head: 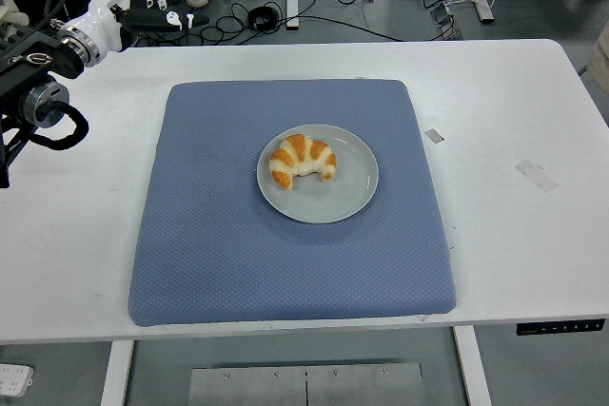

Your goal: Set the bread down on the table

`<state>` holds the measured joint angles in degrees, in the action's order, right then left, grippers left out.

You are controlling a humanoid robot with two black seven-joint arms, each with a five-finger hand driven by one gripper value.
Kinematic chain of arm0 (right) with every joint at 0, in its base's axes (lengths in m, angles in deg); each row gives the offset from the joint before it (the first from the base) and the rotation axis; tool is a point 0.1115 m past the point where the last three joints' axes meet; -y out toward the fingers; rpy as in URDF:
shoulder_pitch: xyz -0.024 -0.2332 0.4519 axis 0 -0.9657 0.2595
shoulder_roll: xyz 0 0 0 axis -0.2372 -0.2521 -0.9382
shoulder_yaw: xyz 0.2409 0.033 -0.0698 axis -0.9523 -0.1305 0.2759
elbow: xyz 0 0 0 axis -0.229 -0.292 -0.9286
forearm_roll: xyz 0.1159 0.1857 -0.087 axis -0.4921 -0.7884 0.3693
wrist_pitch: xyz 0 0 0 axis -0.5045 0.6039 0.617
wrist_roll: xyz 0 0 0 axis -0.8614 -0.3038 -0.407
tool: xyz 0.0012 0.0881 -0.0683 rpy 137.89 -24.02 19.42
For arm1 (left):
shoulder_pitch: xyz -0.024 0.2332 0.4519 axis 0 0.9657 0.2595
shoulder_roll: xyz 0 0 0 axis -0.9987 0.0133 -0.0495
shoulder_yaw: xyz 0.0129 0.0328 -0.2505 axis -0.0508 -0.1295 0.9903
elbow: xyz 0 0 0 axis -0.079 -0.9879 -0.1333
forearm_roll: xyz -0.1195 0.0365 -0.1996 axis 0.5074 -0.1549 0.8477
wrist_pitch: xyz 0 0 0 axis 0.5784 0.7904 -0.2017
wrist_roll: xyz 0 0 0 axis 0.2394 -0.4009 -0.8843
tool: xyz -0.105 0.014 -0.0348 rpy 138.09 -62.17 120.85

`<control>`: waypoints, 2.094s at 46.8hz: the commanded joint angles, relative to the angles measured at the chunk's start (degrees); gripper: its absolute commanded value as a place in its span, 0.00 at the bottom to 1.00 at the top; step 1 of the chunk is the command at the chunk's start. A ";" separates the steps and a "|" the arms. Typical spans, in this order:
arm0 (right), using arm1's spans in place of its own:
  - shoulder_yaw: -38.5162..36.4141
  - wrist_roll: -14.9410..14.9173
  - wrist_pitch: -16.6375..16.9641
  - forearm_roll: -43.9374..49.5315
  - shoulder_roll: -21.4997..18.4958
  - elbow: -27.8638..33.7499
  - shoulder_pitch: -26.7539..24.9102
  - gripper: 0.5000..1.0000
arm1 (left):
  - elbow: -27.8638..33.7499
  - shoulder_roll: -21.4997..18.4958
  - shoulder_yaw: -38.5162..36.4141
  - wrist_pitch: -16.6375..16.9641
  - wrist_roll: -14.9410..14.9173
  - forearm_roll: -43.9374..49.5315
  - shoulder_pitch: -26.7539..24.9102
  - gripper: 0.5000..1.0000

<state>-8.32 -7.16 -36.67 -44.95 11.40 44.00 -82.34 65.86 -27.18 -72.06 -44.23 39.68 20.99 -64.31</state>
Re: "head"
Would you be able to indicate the white table leg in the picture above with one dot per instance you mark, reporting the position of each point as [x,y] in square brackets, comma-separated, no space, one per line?
[116,373]
[471,365]

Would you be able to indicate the round grey plate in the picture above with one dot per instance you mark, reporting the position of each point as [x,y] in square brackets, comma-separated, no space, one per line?
[342,197]

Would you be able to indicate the cream padded object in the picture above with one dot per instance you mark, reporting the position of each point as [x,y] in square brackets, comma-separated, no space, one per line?
[12,16]

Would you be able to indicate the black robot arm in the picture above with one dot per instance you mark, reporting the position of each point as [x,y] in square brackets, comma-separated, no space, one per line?
[28,73]

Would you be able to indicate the white power strip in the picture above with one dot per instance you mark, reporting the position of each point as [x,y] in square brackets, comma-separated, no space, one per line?
[14,380]

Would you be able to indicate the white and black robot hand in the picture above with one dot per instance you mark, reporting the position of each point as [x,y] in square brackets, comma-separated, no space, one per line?
[107,4]

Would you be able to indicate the small grey tape piece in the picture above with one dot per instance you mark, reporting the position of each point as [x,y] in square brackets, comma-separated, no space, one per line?
[434,135]

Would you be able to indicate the black table control panel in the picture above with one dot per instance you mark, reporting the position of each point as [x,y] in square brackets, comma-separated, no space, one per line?
[561,326]

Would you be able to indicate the blue quilted mat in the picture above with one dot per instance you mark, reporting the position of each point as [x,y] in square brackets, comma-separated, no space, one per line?
[214,244]

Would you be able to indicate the large grey tape piece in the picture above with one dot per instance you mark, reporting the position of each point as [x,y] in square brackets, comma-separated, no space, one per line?
[536,175]

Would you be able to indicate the croissant bread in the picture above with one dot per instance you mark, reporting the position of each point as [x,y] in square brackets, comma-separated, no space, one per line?
[300,159]

